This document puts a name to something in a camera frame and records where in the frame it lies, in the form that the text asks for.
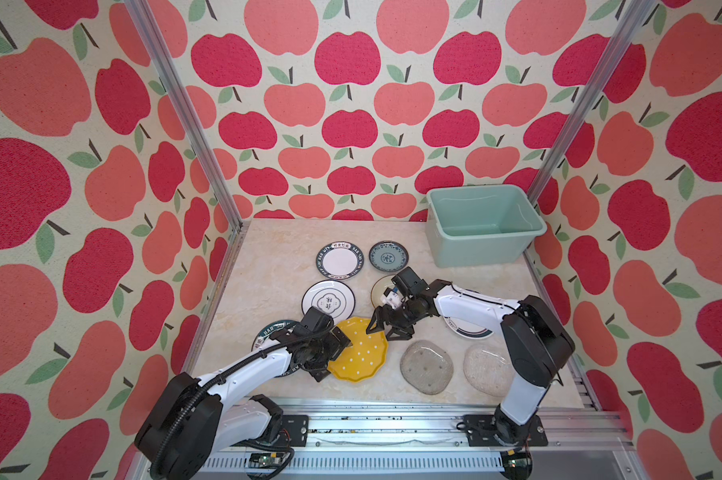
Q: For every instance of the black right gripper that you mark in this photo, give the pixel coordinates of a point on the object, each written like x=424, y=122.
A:
x=381, y=310

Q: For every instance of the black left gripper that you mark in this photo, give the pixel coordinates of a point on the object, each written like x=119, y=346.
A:
x=318, y=368

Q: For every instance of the yellow dotted plate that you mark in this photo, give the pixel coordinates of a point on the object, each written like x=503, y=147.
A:
x=364, y=357

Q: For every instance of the white plate with green rings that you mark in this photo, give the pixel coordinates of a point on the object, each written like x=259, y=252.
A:
x=331, y=297

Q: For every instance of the dark rimmed hao mei plate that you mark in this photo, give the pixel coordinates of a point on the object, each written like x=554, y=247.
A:
x=266, y=332

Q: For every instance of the green red rimmed white plate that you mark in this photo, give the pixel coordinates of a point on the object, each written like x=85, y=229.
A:
x=474, y=327

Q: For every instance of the mint green plastic bin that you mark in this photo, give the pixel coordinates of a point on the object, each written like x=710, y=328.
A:
x=480, y=225

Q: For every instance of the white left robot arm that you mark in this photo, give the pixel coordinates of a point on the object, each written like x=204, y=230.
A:
x=196, y=417

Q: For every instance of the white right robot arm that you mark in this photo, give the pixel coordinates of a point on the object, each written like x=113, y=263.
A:
x=537, y=343

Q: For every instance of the grey glass plate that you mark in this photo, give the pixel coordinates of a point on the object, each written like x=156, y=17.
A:
x=427, y=367

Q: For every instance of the small blue patterned plate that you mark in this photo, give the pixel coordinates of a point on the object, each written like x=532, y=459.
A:
x=388, y=256

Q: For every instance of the black rimmed white plate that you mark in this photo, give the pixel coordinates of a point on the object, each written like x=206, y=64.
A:
x=339, y=260

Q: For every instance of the clear glass plate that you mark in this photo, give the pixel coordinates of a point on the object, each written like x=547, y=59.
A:
x=488, y=368

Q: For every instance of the green circuit board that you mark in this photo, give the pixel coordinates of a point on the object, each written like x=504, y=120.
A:
x=266, y=460

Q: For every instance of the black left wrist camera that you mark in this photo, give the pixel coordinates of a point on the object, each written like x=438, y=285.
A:
x=315, y=321

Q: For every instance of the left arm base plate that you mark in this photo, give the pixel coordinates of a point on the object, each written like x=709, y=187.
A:
x=293, y=432

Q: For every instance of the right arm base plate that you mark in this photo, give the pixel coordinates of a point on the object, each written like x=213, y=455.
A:
x=486, y=430

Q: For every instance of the left aluminium frame post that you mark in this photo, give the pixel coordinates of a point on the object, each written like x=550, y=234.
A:
x=151, y=36

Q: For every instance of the aluminium frame post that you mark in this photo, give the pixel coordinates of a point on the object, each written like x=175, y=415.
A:
x=151, y=36
x=628, y=26

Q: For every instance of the right aluminium frame post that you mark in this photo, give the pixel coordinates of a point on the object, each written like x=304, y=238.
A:
x=628, y=26

